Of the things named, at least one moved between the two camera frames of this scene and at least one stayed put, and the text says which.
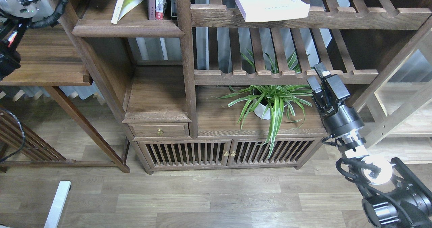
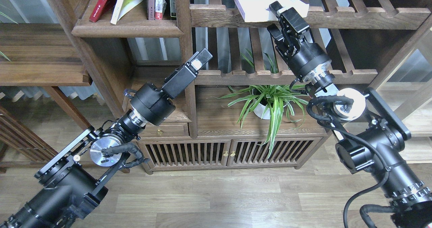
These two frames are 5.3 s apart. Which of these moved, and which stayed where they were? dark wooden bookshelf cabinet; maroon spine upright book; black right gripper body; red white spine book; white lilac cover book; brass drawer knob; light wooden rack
Moved: black right gripper body
Stayed: light wooden rack; white lilac cover book; brass drawer knob; maroon spine upright book; red white spine book; dark wooden bookshelf cabinet
